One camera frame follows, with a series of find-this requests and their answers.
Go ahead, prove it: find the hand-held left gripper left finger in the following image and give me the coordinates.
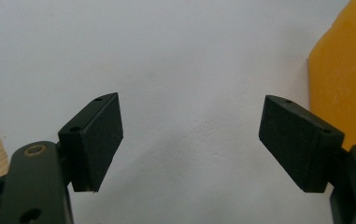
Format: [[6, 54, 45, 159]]
[[57, 91, 124, 193]]

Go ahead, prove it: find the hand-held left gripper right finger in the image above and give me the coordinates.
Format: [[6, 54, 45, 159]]
[[258, 94, 346, 194]]

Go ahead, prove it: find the yellow cloth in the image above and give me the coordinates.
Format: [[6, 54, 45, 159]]
[[307, 0, 356, 152]]

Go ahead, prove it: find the white sheet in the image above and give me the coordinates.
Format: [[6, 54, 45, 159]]
[[0, 0, 351, 224]]

